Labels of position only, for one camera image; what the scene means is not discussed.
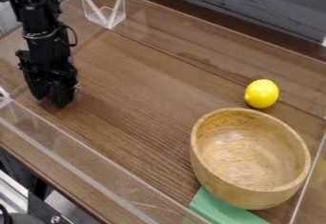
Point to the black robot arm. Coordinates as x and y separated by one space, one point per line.
39 17

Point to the black metal stand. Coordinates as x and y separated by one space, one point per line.
23 193

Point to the yellow toy lemon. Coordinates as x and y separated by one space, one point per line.
262 94

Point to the green cloth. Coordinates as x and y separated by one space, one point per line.
218 212

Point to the clear acrylic corner bracket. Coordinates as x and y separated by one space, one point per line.
107 17

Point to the purple toy eggplant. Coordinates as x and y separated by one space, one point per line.
71 60

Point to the brown wooden bowl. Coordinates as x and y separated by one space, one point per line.
249 157

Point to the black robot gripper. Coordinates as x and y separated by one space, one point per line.
47 67

